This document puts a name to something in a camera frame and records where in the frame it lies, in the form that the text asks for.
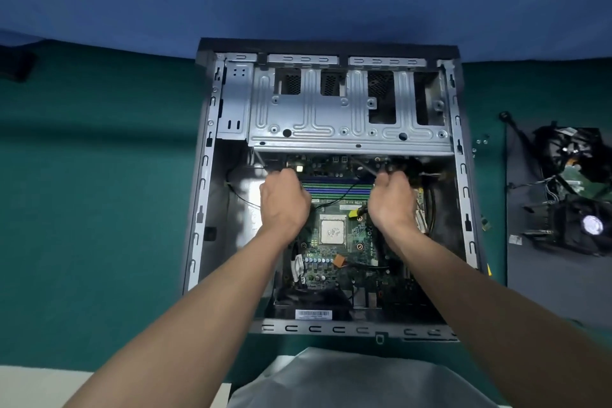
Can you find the person's right forearm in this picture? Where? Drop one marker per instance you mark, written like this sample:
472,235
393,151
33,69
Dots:
492,326

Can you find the person's white shirt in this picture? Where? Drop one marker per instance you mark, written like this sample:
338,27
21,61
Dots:
358,379

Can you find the black side panel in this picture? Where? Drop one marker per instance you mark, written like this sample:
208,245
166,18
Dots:
550,288

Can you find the person's left forearm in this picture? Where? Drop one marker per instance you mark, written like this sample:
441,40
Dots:
191,331

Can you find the green floor mat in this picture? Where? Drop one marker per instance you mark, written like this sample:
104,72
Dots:
95,207

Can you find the person's left hand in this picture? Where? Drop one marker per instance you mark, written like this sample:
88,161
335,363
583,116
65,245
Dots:
284,207

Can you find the black processor cooler fan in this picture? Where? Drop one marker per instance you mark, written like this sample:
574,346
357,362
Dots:
590,226

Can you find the cluster of silver screws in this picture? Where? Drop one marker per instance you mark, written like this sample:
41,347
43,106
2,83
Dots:
480,142

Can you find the person's right hand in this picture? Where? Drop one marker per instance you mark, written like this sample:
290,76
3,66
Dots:
394,207

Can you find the desktop computer case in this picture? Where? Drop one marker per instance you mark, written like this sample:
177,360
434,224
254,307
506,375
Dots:
215,231

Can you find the hard drive with cables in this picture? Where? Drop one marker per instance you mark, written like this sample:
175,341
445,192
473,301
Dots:
574,154

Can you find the green motherboard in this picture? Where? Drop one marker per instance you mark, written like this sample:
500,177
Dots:
330,269

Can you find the black flat base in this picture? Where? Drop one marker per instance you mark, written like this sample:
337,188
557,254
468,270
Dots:
16,63

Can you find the silver metal drive cage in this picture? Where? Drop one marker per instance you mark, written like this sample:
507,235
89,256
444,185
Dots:
315,130

